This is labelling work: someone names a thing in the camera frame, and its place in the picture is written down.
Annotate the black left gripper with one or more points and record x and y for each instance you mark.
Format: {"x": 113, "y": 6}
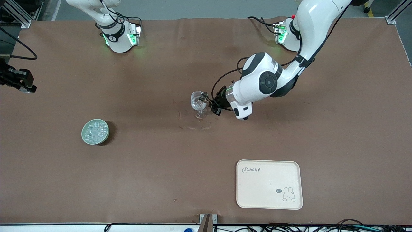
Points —
{"x": 220, "y": 97}

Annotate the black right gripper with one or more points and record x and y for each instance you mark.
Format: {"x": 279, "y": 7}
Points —
{"x": 13, "y": 78}

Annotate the clear ice cube pile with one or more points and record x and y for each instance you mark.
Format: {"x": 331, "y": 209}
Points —
{"x": 96, "y": 131}

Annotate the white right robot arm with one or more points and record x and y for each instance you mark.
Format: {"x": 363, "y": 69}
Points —
{"x": 119, "y": 42}

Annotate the clear stemmed wine glass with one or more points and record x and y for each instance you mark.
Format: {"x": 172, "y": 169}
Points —
{"x": 197, "y": 104}

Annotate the green round bowl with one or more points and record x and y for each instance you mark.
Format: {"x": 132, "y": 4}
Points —
{"x": 83, "y": 133}

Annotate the brown table cover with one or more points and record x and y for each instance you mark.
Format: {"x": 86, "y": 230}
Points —
{"x": 161, "y": 161}

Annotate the cream rabbit print tray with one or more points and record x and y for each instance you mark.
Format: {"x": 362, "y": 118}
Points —
{"x": 267, "y": 183}

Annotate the aluminium frame profile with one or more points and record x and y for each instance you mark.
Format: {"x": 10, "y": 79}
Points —
{"x": 397, "y": 13}
{"x": 19, "y": 16}

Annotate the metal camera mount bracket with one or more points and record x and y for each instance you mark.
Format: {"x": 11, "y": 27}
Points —
{"x": 207, "y": 222}

